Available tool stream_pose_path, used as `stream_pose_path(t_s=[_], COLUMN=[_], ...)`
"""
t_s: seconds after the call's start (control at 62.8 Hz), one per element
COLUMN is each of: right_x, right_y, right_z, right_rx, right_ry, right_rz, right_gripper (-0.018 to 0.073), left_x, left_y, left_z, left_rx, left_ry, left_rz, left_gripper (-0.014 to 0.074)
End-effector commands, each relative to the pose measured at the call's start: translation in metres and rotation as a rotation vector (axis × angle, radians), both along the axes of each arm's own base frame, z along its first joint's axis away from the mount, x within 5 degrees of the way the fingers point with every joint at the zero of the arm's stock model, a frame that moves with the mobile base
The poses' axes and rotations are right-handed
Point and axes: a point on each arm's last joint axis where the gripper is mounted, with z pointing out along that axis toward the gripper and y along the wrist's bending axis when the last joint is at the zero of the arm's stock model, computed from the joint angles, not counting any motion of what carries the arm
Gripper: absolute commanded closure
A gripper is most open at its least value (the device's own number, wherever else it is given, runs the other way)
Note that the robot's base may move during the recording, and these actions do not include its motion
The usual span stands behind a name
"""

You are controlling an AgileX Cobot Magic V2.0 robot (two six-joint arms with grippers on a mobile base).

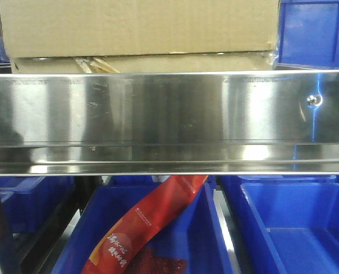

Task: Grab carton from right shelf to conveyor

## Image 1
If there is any brown cardboard carton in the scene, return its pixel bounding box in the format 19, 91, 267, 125
0, 1, 280, 74

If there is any blue bin behind middle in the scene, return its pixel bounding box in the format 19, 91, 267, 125
109, 175, 217, 189

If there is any blue bin behind right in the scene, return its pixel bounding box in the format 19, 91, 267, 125
220, 175, 337, 200

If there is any blue bin with snack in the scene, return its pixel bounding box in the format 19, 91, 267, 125
52, 184, 233, 273

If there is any red snack package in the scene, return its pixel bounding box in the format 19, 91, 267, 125
82, 175, 208, 273

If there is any empty blue bin right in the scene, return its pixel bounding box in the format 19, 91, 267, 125
240, 183, 339, 273

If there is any blue bin lower left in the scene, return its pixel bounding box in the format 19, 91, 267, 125
0, 176, 74, 233

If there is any blue bin upper right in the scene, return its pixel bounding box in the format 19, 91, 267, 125
279, 1, 339, 69

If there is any stainless steel shelf rail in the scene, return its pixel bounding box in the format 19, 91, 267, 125
0, 70, 339, 176

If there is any shelf rail screw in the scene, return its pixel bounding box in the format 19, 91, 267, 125
306, 94, 323, 108

